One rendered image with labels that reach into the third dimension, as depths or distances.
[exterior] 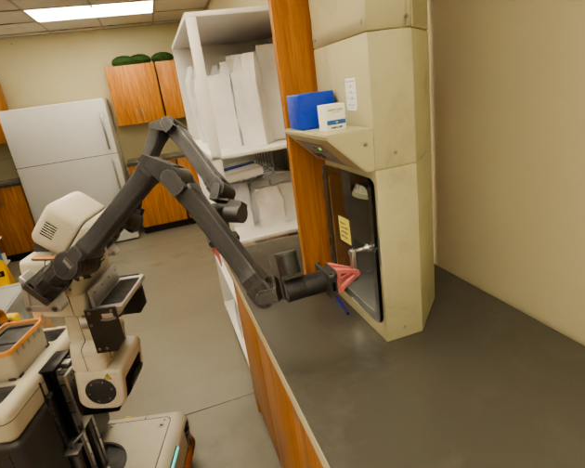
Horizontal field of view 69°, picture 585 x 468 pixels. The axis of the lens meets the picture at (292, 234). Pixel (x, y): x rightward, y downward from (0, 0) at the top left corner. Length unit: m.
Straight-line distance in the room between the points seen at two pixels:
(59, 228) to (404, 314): 1.04
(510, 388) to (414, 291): 0.31
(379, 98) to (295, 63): 0.39
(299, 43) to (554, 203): 0.81
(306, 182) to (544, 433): 0.88
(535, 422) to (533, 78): 0.79
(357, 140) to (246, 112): 1.29
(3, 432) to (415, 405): 1.24
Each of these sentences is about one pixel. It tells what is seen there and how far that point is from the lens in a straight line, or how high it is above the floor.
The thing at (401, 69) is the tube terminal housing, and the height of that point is 1.63.
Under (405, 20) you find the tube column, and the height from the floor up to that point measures 1.72.
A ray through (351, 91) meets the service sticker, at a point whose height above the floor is 1.59.
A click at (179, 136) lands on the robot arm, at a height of 1.51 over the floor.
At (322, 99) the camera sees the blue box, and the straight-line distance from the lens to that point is 1.16.
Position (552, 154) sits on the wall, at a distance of 1.23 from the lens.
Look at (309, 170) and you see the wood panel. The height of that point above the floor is 1.37.
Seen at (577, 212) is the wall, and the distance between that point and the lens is 1.21.
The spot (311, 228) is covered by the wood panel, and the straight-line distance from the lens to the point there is 1.40.
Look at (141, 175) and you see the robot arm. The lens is 1.18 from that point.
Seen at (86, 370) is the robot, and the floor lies 0.82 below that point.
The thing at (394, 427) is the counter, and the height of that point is 0.94.
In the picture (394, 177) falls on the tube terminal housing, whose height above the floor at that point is 1.38.
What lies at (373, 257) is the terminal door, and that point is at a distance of 1.11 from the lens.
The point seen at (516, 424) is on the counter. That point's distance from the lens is 1.02.
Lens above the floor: 1.62
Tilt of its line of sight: 19 degrees down
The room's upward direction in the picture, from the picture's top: 8 degrees counter-clockwise
